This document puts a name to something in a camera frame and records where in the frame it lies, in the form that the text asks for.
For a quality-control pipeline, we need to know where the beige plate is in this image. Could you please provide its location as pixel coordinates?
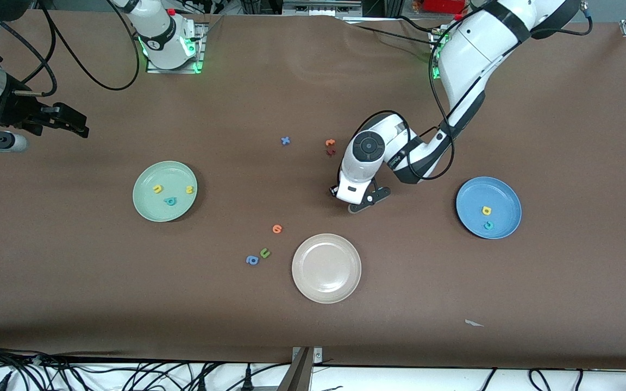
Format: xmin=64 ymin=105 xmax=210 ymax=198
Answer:
xmin=292 ymin=234 xmax=362 ymax=304

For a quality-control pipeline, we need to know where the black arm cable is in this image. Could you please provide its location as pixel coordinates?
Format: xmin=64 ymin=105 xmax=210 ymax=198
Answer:
xmin=0 ymin=0 xmax=141 ymax=92
xmin=336 ymin=0 xmax=593 ymax=188

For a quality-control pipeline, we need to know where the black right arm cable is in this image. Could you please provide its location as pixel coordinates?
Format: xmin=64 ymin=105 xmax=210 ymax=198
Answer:
xmin=0 ymin=0 xmax=141 ymax=92

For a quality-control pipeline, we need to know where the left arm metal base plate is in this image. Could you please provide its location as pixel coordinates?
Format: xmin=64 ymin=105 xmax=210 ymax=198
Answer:
xmin=428 ymin=24 xmax=449 ymax=80

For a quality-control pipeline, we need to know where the blue plate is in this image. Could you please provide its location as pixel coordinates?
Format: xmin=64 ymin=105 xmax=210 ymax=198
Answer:
xmin=456 ymin=176 xmax=523 ymax=240

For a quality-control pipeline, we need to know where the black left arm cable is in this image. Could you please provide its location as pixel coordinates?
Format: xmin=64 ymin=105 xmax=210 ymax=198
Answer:
xmin=336 ymin=0 xmax=593 ymax=188

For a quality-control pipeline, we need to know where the thin black base cable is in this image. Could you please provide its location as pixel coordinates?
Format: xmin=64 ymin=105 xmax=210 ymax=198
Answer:
xmin=346 ymin=15 xmax=439 ymax=44

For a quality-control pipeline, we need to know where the green plate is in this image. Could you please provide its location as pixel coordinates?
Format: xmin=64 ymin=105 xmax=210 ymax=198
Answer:
xmin=133 ymin=161 xmax=200 ymax=223

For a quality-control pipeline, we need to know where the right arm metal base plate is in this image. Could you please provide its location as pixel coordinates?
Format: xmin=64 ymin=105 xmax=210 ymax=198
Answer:
xmin=146 ymin=22 xmax=209 ymax=74

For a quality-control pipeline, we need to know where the red box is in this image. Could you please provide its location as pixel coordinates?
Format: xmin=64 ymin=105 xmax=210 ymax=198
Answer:
xmin=423 ymin=0 xmax=466 ymax=14

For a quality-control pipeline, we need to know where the grey metal table bracket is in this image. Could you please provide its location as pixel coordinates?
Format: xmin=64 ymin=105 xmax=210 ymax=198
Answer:
xmin=278 ymin=346 xmax=323 ymax=391

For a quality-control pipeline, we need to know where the grey equipment box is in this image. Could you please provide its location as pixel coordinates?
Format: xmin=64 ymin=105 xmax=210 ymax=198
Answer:
xmin=283 ymin=0 xmax=362 ymax=16

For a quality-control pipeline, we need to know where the brown table cover sheet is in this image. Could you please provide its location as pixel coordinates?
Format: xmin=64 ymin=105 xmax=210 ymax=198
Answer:
xmin=0 ymin=8 xmax=626 ymax=370

